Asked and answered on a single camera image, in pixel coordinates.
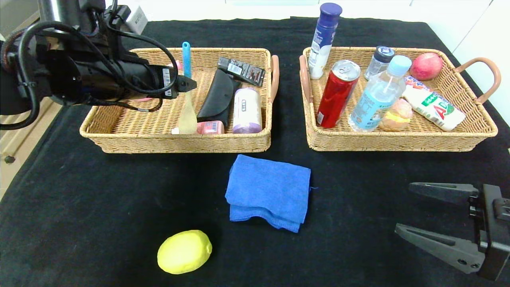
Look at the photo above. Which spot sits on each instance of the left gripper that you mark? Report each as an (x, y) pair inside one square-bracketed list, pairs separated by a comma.
[(169, 81)]

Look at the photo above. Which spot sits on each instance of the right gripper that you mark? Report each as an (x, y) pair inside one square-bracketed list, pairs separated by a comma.
[(491, 229)]

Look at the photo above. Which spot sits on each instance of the pink lotion bottle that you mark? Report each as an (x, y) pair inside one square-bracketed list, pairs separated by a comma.
[(211, 127)]

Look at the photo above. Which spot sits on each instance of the blue towel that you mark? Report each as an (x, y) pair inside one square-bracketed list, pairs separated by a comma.
[(267, 187)]

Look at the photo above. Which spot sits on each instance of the water bottle blue cap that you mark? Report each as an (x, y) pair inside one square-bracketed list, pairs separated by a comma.
[(370, 107)]

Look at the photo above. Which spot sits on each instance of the red soda can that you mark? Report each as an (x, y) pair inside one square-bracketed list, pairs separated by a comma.
[(336, 99)]

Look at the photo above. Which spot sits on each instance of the yellow lemon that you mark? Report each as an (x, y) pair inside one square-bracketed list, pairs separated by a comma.
[(183, 253)]

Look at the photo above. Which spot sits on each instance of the wicker basket holding household items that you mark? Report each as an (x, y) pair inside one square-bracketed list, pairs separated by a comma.
[(239, 139)]

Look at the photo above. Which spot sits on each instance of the wicker basket holding food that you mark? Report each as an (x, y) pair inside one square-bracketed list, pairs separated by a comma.
[(458, 123)]

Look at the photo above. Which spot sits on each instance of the black glasses case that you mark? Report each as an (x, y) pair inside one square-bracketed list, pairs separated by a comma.
[(217, 101)]

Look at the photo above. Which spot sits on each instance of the black barcode packet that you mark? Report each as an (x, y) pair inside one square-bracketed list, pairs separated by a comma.
[(243, 71)]

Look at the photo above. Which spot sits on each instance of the purple bin bag roll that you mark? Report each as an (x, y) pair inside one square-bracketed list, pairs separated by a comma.
[(247, 113)]

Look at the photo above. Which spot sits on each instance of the bread bun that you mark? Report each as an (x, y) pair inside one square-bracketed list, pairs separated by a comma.
[(398, 115)]

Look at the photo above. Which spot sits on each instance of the white AD milk bottle pack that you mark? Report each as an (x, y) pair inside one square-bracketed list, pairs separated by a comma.
[(434, 107)]

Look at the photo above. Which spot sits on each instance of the tall white bottle purple cap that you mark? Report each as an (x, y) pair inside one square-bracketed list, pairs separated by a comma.
[(320, 52)]

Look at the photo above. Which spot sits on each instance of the colourful snack packet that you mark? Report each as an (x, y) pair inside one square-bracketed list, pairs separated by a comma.
[(414, 82)]

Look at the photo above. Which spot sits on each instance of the black table cloth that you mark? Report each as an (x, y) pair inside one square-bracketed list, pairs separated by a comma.
[(119, 219)]

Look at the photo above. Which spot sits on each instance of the red apple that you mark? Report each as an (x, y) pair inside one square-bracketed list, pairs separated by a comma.
[(425, 67)]

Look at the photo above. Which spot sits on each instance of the small clear bottle dark cap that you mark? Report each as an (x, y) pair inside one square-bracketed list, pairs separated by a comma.
[(378, 65)]

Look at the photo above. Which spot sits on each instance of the wooden rolling rack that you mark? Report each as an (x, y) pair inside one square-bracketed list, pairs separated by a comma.
[(16, 135)]

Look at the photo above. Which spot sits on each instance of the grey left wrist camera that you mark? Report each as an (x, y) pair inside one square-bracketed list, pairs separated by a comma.
[(137, 20)]

